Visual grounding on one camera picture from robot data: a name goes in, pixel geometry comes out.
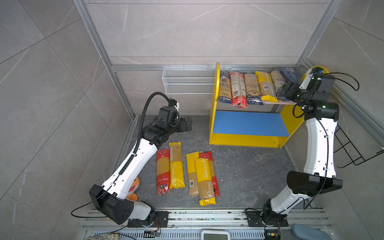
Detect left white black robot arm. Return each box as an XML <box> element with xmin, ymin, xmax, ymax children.
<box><xmin>89</xmin><ymin>106</ymin><xmax>192</xmax><ymax>226</ymax></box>

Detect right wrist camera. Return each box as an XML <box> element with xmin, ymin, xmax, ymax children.
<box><xmin>300</xmin><ymin>66</ymin><xmax>327</xmax><ymax>89</ymax></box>

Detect red label spaghetti bag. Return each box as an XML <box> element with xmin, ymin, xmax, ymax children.
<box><xmin>230</xmin><ymin>72</ymin><xmax>247</xmax><ymax>109</ymax></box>

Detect blue Sankara spaghetti bag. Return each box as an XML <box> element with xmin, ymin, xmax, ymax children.
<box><xmin>218</xmin><ymin>70</ymin><xmax>232</xmax><ymax>104</ymax></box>

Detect yellow end spaghetti bag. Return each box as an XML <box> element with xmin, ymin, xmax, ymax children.
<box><xmin>255</xmin><ymin>71</ymin><xmax>279</xmax><ymax>103</ymax></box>

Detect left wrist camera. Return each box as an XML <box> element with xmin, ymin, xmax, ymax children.
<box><xmin>170</xmin><ymin>99</ymin><xmax>180</xmax><ymax>111</ymax></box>

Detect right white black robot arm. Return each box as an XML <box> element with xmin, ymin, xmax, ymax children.
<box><xmin>261</xmin><ymin>66</ymin><xmax>343</xmax><ymax>227</ymax></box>

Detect plain yellow top spaghetti bag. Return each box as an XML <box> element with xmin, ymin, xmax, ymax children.
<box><xmin>187</xmin><ymin>152</ymin><xmax>200</xmax><ymax>196</ymax></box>

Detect blue trim spaghetti bag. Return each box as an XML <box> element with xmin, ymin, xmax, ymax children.
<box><xmin>271</xmin><ymin>70</ymin><xmax>288</xmax><ymax>102</ymax></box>

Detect left black cable conduit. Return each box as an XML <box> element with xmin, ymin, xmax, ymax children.
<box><xmin>118</xmin><ymin>91</ymin><xmax>173</xmax><ymax>176</ymax></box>

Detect yellow label spaghetti bag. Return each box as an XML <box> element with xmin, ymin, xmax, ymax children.
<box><xmin>169</xmin><ymin>142</ymin><xmax>186</xmax><ymax>189</ymax></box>

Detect thin red spaghetti bag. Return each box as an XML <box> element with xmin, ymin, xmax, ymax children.
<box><xmin>199</xmin><ymin>152</ymin><xmax>220</xmax><ymax>197</ymax></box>

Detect blue Barilla spaghetti box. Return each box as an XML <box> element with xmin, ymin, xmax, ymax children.
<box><xmin>280</xmin><ymin>67</ymin><xmax>302</xmax><ymax>86</ymax></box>

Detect yellow Pastatime spaghetti bag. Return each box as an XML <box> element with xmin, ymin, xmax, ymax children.
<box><xmin>195</xmin><ymin>158</ymin><xmax>216</xmax><ymax>206</ymax></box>

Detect orange plush toy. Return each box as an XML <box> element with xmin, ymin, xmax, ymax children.
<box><xmin>126</xmin><ymin>177</ymin><xmax>140</xmax><ymax>201</ymax></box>

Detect white wire mesh basket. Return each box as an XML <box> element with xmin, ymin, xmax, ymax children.
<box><xmin>162</xmin><ymin>67</ymin><xmax>217</xmax><ymax>95</ymax></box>

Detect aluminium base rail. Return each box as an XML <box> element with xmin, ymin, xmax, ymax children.
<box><xmin>75</xmin><ymin>209</ymin><xmax>338</xmax><ymax>240</ymax></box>

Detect dark blue end spaghetti bag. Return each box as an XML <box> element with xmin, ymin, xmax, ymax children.
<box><xmin>244</xmin><ymin>73</ymin><xmax>264</xmax><ymax>106</ymax></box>

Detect yellow pink blue wooden shelf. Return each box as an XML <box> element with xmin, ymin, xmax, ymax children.
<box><xmin>209</xmin><ymin>62</ymin><xmax>331</xmax><ymax>149</ymax></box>

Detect black wire hook rack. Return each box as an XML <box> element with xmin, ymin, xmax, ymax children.
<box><xmin>334</xmin><ymin>125</ymin><xmax>384</xmax><ymax>169</ymax></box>

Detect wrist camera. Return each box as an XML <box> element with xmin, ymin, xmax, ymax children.
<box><xmin>300</xmin><ymin>66</ymin><xmax>327</xmax><ymax>89</ymax></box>
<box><xmin>170</xmin><ymin>99</ymin><xmax>180</xmax><ymax>111</ymax></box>

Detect white digital scale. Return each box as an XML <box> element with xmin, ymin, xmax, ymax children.
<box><xmin>201</xmin><ymin>230</ymin><xmax>231</xmax><ymax>240</ymax></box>

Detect blue grey cloth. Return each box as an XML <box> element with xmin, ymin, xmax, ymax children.
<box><xmin>292</xmin><ymin>224</ymin><xmax>332</xmax><ymax>240</ymax></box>

